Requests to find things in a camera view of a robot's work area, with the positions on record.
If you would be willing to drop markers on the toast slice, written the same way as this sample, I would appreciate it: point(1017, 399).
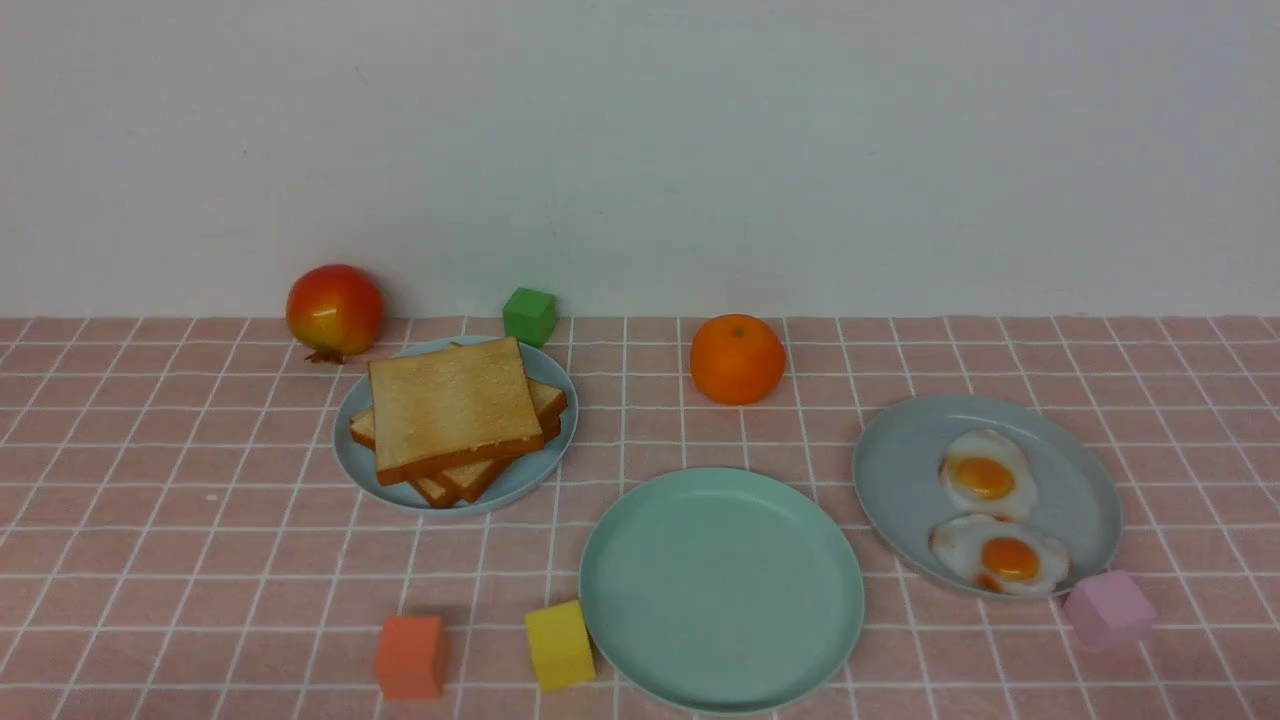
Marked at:
point(465, 483)
point(549, 402)
point(433, 412)

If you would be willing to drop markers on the fried egg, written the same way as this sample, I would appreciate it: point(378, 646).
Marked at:
point(984, 471)
point(1001, 556)

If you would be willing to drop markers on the orange tangerine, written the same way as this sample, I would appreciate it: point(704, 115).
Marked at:
point(736, 359)

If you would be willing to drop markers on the green foam cube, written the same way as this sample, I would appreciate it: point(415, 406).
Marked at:
point(531, 316)

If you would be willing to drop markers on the mint green centre plate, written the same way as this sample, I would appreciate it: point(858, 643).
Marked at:
point(722, 592)

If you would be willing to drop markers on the grey blue egg plate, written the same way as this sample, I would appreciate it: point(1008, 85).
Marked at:
point(897, 462)

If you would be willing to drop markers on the yellow foam cube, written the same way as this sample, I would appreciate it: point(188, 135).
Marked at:
point(560, 647)

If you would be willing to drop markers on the light blue bread plate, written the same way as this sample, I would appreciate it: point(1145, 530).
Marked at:
point(358, 462)

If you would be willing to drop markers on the red yellow pomegranate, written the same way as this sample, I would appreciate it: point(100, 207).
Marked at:
point(336, 311)

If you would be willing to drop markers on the orange foam cube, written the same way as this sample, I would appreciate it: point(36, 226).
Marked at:
point(412, 657)

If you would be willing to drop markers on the pink checkered tablecloth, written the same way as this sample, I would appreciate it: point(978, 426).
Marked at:
point(179, 541)

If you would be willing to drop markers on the pink foam cube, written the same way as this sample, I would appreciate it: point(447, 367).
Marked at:
point(1109, 610)

